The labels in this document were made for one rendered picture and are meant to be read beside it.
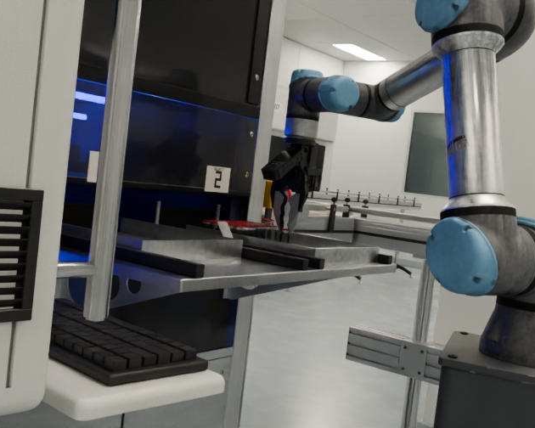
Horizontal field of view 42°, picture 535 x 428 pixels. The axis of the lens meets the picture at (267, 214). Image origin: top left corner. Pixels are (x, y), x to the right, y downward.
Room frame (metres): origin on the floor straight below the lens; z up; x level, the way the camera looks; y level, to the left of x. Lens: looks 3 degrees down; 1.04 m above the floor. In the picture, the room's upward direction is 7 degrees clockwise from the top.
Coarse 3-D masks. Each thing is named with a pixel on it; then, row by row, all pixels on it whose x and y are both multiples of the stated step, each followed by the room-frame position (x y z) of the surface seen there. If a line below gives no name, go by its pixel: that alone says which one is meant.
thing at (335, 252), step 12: (192, 228) 1.51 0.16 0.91; (204, 228) 1.49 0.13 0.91; (252, 240) 1.41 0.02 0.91; (264, 240) 1.39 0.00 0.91; (276, 240) 1.69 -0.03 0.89; (300, 240) 1.65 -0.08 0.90; (312, 240) 1.63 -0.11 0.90; (324, 240) 1.61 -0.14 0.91; (336, 240) 1.59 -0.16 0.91; (300, 252) 1.34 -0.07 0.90; (312, 252) 1.32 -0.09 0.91; (324, 252) 1.35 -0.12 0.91; (336, 252) 1.38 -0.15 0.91; (348, 252) 1.42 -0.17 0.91; (360, 252) 1.46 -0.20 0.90; (372, 252) 1.50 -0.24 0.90; (324, 264) 1.35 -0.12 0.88; (336, 264) 1.39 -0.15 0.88; (348, 264) 1.43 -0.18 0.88
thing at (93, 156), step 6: (90, 150) 1.34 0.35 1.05; (90, 156) 1.34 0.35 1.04; (96, 156) 1.35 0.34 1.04; (90, 162) 1.34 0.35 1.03; (96, 162) 1.35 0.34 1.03; (90, 168) 1.34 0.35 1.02; (96, 168) 1.35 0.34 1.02; (90, 174) 1.34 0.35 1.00; (96, 174) 1.35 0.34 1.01; (90, 180) 1.34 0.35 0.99; (96, 180) 1.35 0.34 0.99
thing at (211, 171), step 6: (210, 168) 1.62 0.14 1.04; (216, 168) 1.64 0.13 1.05; (222, 168) 1.66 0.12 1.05; (228, 168) 1.67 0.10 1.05; (210, 174) 1.62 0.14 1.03; (216, 174) 1.64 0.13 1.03; (222, 174) 1.66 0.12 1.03; (228, 174) 1.68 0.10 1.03; (210, 180) 1.62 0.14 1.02; (222, 180) 1.66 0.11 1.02; (228, 180) 1.68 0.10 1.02; (210, 186) 1.63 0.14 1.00; (222, 186) 1.66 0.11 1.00; (222, 192) 1.66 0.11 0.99
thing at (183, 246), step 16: (64, 224) 1.23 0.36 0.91; (128, 224) 1.51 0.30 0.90; (144, 224) 1.48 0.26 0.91; (160, 224) 1.45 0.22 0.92; (128, 240) 1.13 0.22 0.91; (144, 240) 1.12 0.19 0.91; (160, 240) 1.15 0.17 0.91; (176, 240) 1.18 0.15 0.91; (192, 240) 1.21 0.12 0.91; (208, 240) 1.24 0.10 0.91; (224, 240) 1.28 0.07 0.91; (240, 240) 1.32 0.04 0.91; (176, 256) 1.18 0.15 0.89; (192, 256) 1.21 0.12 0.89; (208, 256) 1.25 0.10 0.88; (224, 256) 1.28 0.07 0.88; (240, 256) 1.32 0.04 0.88
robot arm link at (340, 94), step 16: (320, 80) 1.49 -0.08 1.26; (336, 80) 1.44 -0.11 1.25; (352, 80) 1.47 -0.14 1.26; (304, 96) 1.52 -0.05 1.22; (320, 96) 1.47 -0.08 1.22; (336, 96) 1.44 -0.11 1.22; (352, 96) 1.46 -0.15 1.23; (368, 96) 1.50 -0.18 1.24; (336, 112) 1.48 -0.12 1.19; (352, 112) 1.51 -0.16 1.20
